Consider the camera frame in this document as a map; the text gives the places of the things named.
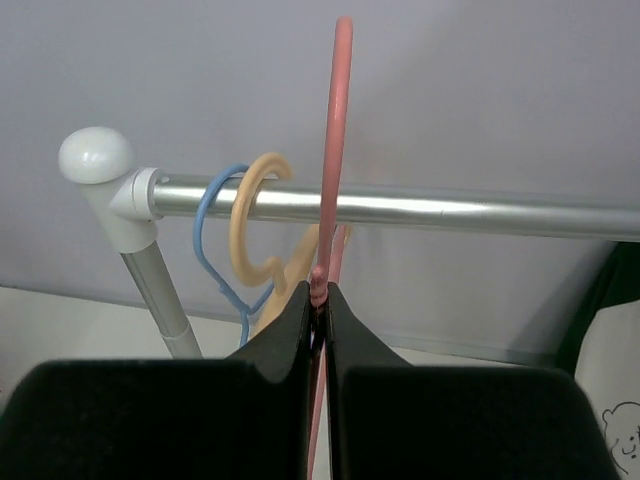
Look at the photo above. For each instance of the beige plastic hanger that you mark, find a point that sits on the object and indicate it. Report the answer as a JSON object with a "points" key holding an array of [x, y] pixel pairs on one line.
{"points": [[276, 231]]}

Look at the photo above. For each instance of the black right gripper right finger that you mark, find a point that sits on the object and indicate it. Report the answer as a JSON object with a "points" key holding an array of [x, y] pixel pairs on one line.
{"points": [[390, 419]]}

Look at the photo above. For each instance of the white t shirt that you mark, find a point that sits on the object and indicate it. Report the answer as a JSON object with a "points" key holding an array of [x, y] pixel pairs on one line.
{"points": [[607, 370]]}

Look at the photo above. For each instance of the metal clothes rack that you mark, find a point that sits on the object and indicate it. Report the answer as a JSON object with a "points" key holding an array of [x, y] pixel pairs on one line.
{"points": [[128, 201]]}

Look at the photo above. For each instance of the blue wire hanger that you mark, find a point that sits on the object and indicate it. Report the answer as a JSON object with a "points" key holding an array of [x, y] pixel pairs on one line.
{"points": [[203, 235]]}

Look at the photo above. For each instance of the pink wire hanger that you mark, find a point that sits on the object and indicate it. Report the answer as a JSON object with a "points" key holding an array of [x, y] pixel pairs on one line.
{"points": [[335, 150]]}

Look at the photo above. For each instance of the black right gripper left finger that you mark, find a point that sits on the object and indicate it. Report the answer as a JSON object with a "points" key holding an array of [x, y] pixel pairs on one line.
{"points": [[246, 416]]}

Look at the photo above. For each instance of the dark green t shirt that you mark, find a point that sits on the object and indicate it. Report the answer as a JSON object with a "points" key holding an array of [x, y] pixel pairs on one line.
{"points": [[617, 283]]}

